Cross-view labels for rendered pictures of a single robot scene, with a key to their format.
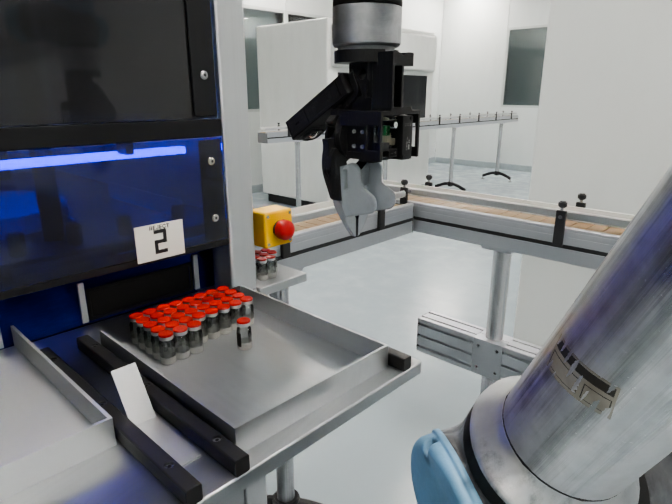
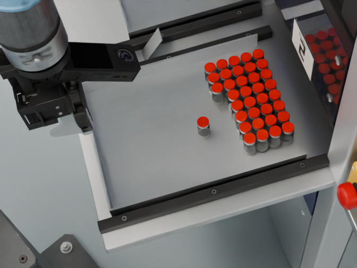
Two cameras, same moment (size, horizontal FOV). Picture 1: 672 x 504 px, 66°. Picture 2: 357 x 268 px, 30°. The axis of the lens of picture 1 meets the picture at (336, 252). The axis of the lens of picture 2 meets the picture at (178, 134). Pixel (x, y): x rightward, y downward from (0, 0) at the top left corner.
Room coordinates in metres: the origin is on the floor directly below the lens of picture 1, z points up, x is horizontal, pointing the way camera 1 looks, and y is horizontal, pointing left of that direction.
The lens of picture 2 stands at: (1.03, -0.31, 1.92)
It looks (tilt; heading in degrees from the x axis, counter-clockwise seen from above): 62 degrees down; 131
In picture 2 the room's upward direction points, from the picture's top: 11 degrees counter-clockwise
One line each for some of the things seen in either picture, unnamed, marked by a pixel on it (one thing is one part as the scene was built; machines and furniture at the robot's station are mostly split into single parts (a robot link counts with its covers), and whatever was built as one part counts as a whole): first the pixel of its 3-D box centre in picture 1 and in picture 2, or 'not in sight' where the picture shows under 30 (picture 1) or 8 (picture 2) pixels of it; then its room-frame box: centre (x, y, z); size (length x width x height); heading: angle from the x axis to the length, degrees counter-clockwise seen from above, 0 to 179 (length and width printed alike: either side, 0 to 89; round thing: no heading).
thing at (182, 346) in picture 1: (181, 342); (214, 83); (0.68, 0.23, 0.91); 0.02 x 0.02 x 0.05
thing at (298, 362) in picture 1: (240, 348); (188, 122); (0.67, 0.14, 0.90); 0.34 x 0.26 x 0.04; 46
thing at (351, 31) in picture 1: (368, 31); (33, 39); (0.61, -0.04, 1.32); 0.08 x 0.08 x 0.05
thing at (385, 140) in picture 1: (370, 108); (45, 77); (0.60, -0.04, 1.24); 0.09 x 0.08 x 0.12; 47
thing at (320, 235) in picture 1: (319, 224); not in sight; (1.32, 0.04, 0.92); 0.69 x 0.16 x 0.16; 137
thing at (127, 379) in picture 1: (153, 411); (126, 52); (0.50, 0.21, 0.91); 0.14 x 0.03 x 0.06; 46
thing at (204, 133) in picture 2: (244, 334); (203, 128); (0.71, 0.14, 0.90); 0.02 x 0.02 x 0.04
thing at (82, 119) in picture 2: not in sight; (78, 110); (0.63, -0.04, 1.18); 0.05 x 0.02 x 0.09; 137
